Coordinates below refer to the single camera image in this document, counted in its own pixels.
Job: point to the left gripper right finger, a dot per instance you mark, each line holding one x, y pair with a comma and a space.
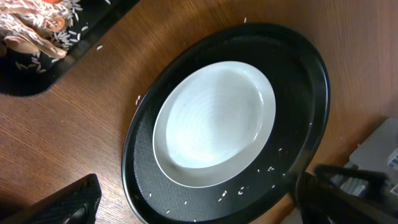
321, 201

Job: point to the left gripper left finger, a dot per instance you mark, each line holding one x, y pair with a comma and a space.
76, 203

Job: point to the white dinner plate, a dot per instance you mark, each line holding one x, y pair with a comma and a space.
214, 124

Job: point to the rice and food scraps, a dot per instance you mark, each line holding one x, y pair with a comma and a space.
33, 31

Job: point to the orange carrot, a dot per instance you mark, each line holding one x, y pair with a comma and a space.
52, 1

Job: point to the grey dishwasher rack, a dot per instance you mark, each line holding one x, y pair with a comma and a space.
377, 153

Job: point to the round black serving tray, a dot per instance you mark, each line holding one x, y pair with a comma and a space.
299, 79

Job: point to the black rectangular tray bin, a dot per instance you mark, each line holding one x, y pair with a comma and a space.
100, 15

